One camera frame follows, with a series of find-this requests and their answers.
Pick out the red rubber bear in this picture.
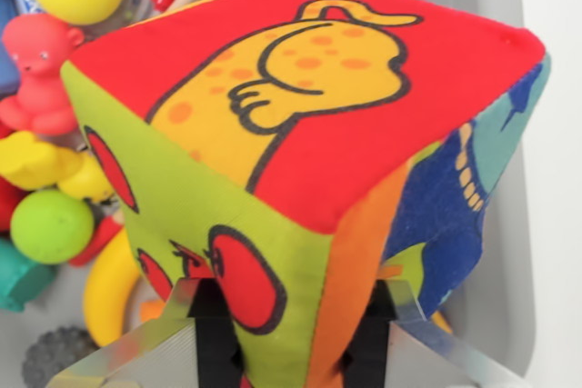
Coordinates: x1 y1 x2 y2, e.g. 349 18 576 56
0 13 88 138

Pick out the fabric cube with dinosaur print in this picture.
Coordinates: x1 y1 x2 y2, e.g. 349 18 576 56
60 0 553 388

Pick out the yellow rubber animal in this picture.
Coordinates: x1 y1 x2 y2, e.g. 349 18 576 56
0 129 115 204

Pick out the teal rubber animal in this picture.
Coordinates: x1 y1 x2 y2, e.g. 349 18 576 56
0 236 59 315

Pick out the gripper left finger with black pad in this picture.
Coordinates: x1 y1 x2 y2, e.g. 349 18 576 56
45 274 249 388

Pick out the grey plastic bin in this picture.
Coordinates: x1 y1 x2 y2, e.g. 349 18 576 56
0 0 582 388

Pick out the green foam ball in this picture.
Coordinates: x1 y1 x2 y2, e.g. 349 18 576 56
9 189 96 266

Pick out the grey spiky ball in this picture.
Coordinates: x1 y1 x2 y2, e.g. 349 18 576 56
21 325 100 388

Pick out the wooden screwdriver red handle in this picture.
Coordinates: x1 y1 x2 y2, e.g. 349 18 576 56
66 212 125 268

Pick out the yellow plastic banana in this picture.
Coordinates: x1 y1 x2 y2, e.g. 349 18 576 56
83 225 143 348

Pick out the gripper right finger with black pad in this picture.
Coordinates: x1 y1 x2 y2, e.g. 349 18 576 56
335 274 524 388

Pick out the red fabric block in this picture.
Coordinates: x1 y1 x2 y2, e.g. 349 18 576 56
0 173 25 231

